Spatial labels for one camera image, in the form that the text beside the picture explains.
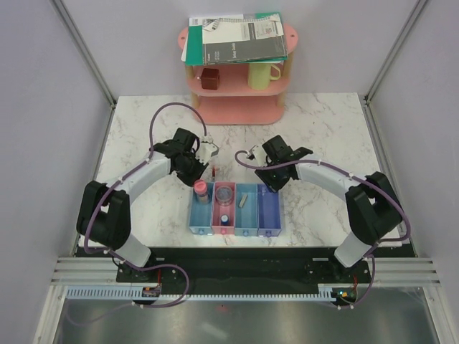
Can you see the blue glue stick grey cap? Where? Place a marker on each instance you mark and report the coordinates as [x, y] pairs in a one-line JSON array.
[[224, 220]]

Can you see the pink cap glue stick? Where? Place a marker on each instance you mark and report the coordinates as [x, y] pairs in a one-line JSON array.
[[201, 190]]

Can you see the light blue bin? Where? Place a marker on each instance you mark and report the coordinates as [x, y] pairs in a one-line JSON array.
[[246, 223], [200, 215]]

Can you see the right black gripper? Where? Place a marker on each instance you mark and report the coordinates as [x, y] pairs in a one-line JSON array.
[[274, 186]]

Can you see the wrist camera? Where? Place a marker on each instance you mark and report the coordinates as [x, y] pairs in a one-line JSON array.
[[206, 151], [257, 153]]

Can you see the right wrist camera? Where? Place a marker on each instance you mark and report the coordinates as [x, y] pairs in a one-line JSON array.
[[257, 153]]

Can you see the stack of manuals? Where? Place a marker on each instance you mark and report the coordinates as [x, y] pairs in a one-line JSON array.
[[221, 40]]

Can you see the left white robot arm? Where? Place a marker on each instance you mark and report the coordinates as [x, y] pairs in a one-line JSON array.
[[105, 211]]

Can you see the beige eraser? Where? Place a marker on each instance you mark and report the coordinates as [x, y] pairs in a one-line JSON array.
[[242, 200]]

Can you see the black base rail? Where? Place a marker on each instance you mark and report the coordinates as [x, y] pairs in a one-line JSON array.
[[219, 269]]

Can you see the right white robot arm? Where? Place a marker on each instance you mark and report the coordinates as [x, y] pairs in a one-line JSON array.
[[373, 208]]

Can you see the purple blue bin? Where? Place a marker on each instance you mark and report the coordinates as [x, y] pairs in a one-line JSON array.
[[269, 213]]

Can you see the yellow mug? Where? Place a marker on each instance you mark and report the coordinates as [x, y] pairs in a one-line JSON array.
[[260, 75]]

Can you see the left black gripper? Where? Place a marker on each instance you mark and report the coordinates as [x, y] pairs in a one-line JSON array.
[[200, 169]]

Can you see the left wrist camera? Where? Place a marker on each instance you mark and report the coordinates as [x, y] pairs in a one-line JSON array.
[[206, 151]]

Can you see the pink bin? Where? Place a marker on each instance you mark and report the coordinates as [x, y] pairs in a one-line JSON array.
[[220, 210]]

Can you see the brown cube box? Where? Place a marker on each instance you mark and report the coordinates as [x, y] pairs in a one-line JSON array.
[[209, 79]]

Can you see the light blue cable duct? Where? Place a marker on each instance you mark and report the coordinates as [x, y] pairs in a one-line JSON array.
[[139, 293]]

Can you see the clear purple round container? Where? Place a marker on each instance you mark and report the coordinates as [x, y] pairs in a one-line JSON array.
[[224, 195]]

